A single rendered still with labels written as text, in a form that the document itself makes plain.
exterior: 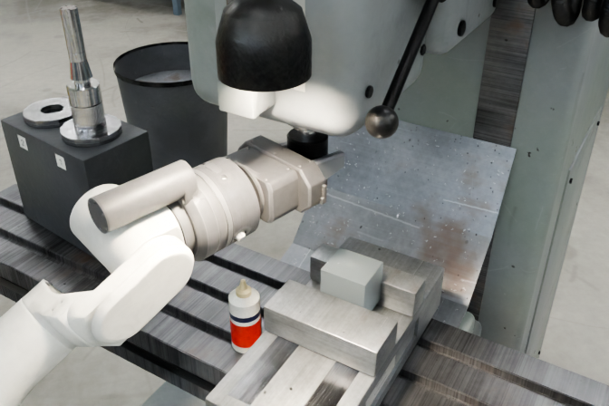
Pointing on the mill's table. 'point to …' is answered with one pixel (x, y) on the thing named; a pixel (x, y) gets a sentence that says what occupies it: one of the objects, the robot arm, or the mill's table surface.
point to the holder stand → (69, 160)
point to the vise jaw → (331, 326)
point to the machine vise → (281, 372)
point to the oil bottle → (245, 316)
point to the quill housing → (322, 31)
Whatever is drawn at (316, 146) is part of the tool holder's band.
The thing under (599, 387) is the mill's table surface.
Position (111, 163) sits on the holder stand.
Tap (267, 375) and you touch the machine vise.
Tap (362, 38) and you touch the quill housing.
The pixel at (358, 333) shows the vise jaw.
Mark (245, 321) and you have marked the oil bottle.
